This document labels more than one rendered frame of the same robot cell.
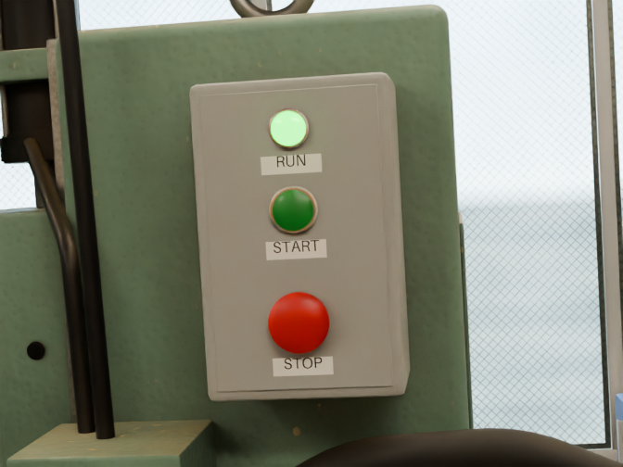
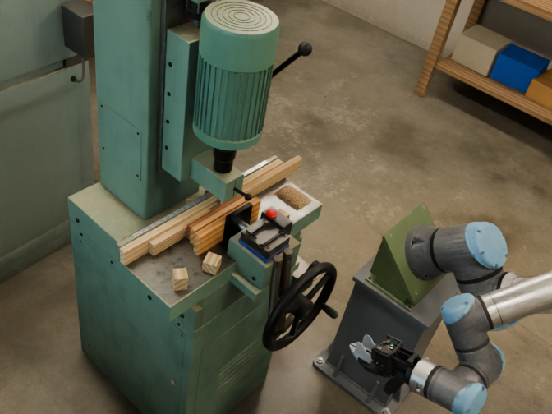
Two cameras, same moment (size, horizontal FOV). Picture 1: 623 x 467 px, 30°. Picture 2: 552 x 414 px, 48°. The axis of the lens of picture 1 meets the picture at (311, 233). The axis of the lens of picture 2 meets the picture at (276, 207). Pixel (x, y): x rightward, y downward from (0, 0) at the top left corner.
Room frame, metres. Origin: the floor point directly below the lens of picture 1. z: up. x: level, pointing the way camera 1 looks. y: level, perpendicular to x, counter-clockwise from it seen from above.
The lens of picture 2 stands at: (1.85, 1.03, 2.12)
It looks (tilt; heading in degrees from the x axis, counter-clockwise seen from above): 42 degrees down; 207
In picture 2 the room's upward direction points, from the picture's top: 12 degrees clockwise
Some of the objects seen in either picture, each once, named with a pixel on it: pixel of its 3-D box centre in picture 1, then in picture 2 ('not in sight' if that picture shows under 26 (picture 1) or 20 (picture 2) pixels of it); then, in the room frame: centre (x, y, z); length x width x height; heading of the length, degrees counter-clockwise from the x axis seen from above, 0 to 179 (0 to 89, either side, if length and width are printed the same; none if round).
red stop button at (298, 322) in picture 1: (298, 322); not in sight; (0.57, 0.01, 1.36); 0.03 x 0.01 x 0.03; 83
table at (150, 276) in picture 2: not in sight; (238, 246); (0.81, 0.41, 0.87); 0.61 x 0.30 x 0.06; 173
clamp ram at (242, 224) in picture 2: not in sight; (245, 227); (0.81, 0.42, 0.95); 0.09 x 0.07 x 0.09; 173
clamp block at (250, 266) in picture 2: not in sight; (263, 252); (0.82, 0.49, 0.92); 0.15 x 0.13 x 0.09; 173
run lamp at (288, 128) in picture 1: (287, 128); not in sight; (0.57, 0.01, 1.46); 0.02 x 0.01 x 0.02; 83
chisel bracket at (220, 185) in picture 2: not in sight; (216, 177); (0.78, 0.28, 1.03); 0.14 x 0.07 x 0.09; 83
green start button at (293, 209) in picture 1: (293, 210); not in sight; (0.57, 0.01, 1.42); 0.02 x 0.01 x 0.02; 83
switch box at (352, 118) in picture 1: (303, 236); not in sight; (0.60, 0.00, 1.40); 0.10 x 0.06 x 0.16; 83
